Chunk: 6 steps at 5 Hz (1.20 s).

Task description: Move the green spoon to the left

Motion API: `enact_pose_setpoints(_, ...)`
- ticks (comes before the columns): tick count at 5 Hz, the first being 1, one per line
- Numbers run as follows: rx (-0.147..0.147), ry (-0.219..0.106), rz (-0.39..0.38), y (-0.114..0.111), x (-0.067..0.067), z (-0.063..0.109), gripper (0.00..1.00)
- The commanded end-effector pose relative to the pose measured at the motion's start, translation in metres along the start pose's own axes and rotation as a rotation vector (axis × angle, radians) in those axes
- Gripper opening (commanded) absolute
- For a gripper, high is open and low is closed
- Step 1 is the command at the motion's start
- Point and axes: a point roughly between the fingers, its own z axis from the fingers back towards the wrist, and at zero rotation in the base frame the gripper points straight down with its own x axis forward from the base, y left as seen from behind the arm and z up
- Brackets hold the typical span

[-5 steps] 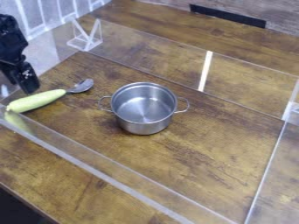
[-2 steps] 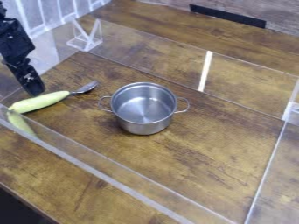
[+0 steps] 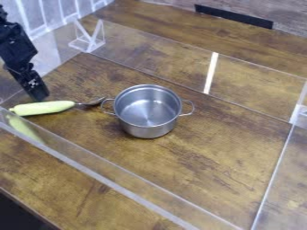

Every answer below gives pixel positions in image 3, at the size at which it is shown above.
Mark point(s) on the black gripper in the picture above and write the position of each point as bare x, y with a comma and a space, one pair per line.
18, 52

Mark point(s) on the stainless steel pot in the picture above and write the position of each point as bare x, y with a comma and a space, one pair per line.
147, 109

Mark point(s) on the clear acrylic triangular stand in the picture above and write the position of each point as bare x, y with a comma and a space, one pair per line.
89, 42

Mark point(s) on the black strip on table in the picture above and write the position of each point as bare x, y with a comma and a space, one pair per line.
260, 22

